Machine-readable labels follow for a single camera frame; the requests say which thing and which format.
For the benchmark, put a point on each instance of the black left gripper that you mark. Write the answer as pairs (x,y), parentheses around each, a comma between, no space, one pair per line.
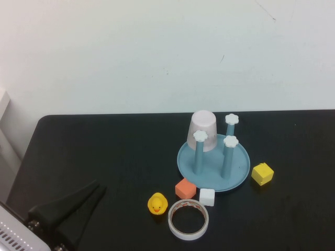
(52,240)

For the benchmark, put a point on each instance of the pink plastic cup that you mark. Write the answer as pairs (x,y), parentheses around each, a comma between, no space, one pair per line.
(202,126)

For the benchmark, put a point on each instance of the blue cup stand white caps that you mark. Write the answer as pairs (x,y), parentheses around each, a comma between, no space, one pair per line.
(212,172)

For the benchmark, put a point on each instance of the yellow rubber duck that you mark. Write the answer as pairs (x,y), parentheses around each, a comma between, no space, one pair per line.
(157,205)

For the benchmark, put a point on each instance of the white double-sided tape roll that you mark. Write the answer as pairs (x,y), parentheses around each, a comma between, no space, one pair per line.
(174,230)

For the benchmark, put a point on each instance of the orange foam cube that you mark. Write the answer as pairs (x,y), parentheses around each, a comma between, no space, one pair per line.
(185,189)

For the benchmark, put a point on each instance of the white foam cube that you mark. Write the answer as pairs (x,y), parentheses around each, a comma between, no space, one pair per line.
(207,197)

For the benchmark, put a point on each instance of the yellow foam cube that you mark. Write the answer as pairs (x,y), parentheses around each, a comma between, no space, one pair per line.
(262,174)

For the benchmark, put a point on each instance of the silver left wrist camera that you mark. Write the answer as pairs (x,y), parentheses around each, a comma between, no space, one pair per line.
(18,235)

